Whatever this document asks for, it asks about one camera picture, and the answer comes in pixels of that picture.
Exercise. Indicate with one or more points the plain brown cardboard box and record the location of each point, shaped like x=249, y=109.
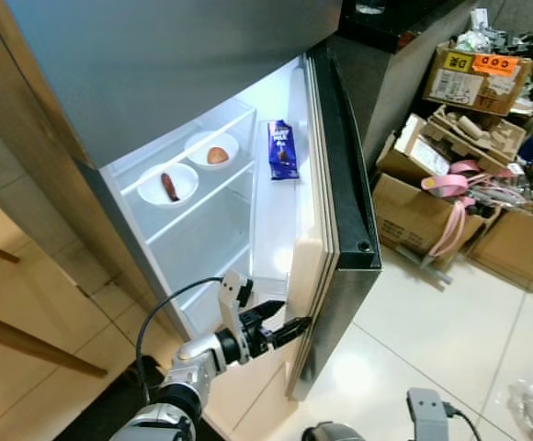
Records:
x=519, y=243

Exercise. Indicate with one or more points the black kitchen countertop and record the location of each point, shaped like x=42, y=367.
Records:
x=395, y=28

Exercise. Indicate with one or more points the white bowl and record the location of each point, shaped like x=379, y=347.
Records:
x=196, y=150
x=147, y=186

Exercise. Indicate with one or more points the silver fridge freezer door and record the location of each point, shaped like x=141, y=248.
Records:
x=175, y=64

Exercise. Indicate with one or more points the packaging waste pile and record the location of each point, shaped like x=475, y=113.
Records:
x=501, y=37

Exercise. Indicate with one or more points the wooden table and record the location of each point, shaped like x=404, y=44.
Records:
x=28, y=344

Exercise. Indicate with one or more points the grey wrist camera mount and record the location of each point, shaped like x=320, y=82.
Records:
x=232, y=299
x=427, y=413

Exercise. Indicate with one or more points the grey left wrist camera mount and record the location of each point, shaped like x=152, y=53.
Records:
x=232, y=299

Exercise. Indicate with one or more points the silver fridge body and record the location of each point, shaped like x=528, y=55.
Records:
x=221, y=248

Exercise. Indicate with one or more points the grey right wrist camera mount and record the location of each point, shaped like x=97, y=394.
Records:
x=427, y=413

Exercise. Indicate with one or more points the tall clear water bottle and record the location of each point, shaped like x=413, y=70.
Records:
x=369, y=5

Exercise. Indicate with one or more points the purple chocolate bar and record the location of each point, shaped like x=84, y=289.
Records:
x=283, y=152

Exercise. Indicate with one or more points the brown sausage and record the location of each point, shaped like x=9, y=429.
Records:
x=169, y=187

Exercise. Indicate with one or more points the open cardboard box white packs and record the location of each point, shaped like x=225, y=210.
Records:
x=409, y=152

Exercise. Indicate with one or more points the brown cardboard pulp tray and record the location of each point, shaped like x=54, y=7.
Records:
x=478, y=133

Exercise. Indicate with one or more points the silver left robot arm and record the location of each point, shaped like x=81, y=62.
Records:
x=202, y=363

